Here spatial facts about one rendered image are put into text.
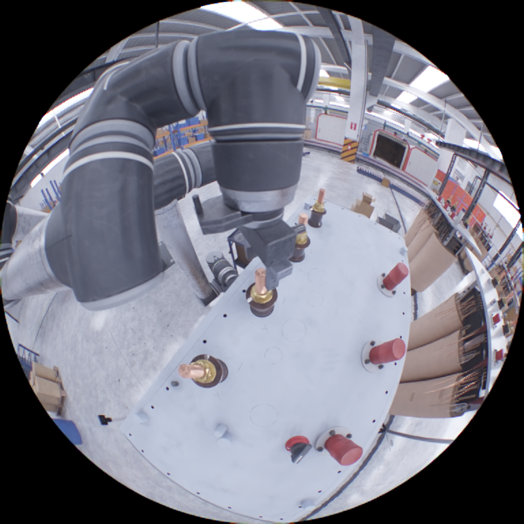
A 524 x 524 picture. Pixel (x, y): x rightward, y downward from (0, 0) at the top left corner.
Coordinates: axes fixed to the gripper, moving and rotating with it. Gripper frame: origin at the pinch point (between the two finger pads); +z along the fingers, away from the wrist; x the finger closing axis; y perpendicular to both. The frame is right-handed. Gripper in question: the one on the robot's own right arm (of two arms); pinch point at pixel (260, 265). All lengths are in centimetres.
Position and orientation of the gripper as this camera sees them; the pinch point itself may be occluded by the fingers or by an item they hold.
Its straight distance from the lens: 33.4
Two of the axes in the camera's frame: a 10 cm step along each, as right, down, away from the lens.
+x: -4.8, -6.9, 5.4
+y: 8.8, -3.9, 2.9
